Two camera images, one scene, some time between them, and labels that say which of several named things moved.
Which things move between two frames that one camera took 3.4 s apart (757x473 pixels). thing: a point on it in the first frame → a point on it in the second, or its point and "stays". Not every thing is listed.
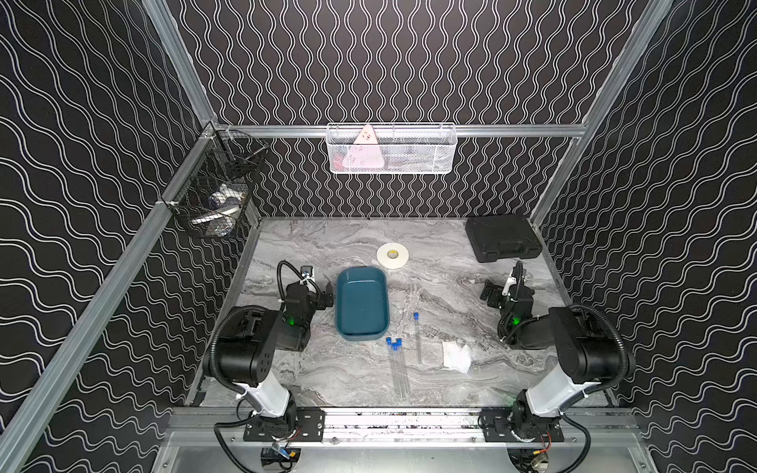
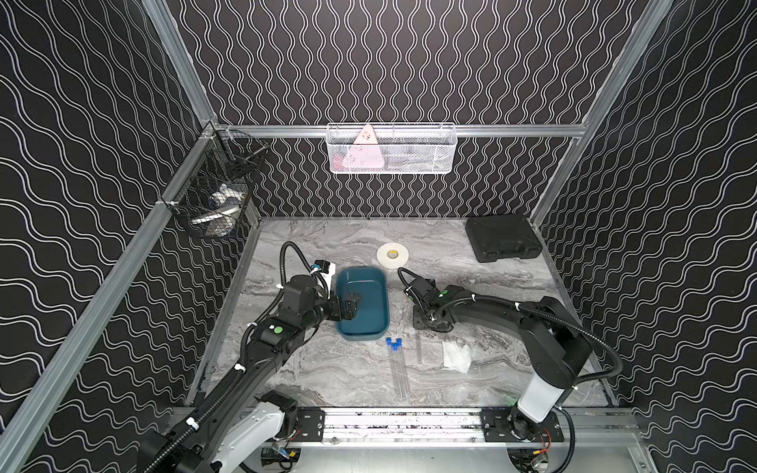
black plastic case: x=502 y=237 stays
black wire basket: x=210 y=197 stays
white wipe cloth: x=455 y=357 stays
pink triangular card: x=365 y=157 stays
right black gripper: x=495 y=294 → x=417 y=324
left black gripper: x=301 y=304 → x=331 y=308
